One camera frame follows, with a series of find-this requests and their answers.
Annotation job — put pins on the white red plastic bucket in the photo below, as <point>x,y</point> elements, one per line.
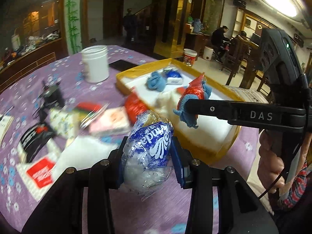
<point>190,57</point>

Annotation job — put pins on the yellow cardboard box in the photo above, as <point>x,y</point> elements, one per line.
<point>202,151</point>

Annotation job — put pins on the white plastic jar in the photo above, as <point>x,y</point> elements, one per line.
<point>95,65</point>

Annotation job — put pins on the red plastic packet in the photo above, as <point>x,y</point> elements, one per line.
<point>134,107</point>

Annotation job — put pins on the blue printed tissue packet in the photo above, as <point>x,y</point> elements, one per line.
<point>151,146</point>

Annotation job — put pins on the blue thermos jug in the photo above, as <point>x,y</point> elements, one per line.
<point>197,25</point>

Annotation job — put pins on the gold foil packet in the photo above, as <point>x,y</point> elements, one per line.
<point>148,115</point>

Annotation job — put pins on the round ceiling lamp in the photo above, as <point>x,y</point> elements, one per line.
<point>280,2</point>

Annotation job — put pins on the wooden counter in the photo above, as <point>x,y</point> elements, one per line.
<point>31,58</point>

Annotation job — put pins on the black crab-print pouch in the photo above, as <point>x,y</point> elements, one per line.
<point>34,141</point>

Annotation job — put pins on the brown wooden door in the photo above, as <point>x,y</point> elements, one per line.
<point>113,17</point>

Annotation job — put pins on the white plastic bottle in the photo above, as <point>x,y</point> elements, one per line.
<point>15,42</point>

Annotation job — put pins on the wooden chair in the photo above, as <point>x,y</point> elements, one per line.
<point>246,78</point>

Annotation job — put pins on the dark blue hanging jacket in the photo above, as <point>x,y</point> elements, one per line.
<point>129,26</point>

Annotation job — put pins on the stained white towel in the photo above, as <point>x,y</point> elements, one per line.
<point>80,153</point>

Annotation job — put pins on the bamboo-painted pillar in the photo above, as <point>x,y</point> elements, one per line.
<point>73,17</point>

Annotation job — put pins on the wooden side cabinet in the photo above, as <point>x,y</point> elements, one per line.
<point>195,41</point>

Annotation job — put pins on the black phone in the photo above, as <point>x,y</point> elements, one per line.
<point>121,64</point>

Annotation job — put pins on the pink tissue pack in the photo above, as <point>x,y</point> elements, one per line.
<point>112,120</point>

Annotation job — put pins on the red plastic bag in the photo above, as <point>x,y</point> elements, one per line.
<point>192,90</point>

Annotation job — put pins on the person's right hand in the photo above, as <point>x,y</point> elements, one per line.
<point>268,165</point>

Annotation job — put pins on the paper notebook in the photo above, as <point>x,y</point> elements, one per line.
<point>6,126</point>

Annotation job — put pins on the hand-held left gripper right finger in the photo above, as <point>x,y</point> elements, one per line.
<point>178,163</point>

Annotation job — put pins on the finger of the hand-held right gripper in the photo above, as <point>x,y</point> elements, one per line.
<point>207,108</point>

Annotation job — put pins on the person's right forearm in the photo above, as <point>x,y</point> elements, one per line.
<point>297,187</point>

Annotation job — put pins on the white tissue pack red label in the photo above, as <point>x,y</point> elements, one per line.
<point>40,173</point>

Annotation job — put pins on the light blue cloth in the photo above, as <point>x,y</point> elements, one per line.
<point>189,120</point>
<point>156,82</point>

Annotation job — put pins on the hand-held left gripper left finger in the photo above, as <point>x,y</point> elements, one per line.
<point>119,165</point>

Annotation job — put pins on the white green tissue pack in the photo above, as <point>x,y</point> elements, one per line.
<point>63,121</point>

